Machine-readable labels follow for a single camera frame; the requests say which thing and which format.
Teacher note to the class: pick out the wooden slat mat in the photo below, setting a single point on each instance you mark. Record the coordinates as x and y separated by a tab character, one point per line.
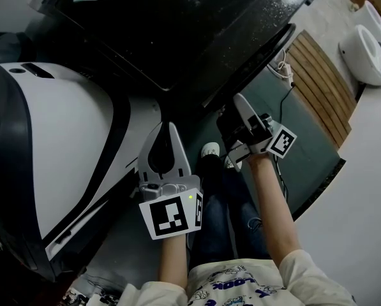
321	84

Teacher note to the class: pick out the person's right forearm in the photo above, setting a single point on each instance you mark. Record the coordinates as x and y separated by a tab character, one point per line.
273	202

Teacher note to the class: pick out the person's white shoe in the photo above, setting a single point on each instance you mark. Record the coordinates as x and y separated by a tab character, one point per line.
210	149
229	164

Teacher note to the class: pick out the black white printed fabric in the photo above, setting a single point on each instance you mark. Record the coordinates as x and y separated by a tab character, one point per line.
94	293

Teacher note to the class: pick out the person's white printed shirt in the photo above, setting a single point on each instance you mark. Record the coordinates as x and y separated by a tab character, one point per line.
241	282

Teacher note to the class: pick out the black speckled stone curb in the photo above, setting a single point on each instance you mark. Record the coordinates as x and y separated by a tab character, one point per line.
321	190

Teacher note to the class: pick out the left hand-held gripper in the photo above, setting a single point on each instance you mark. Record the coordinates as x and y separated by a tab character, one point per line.
171	215

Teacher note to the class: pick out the person's white right shoe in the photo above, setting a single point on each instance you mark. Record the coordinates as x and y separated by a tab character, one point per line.
229	164

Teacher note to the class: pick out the white power strip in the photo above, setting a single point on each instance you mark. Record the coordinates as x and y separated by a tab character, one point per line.
286	70

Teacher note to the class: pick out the person's right leg in jeans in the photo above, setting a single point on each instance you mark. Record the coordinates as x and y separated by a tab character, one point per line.
251	222

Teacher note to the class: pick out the black speckled counter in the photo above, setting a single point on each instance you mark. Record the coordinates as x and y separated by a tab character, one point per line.
177	27

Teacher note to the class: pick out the person's left leg in jeans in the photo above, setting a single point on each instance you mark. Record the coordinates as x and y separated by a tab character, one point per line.
211	218

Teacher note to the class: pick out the white toilet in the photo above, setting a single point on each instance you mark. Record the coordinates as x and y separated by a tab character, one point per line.
359	56
373	18

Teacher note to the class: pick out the person's white left shoe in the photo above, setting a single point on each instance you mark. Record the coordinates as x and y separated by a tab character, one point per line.
210	149

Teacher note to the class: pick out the person's left forearm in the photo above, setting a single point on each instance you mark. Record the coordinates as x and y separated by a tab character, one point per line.
175	263

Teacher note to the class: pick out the white washing machine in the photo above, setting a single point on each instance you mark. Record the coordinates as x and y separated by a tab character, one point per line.
62	132

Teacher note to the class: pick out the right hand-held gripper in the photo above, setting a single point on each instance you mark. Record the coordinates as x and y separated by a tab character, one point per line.
281	140

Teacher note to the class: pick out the person's leg in jeans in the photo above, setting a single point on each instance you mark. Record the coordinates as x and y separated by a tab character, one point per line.
211	218
251	222

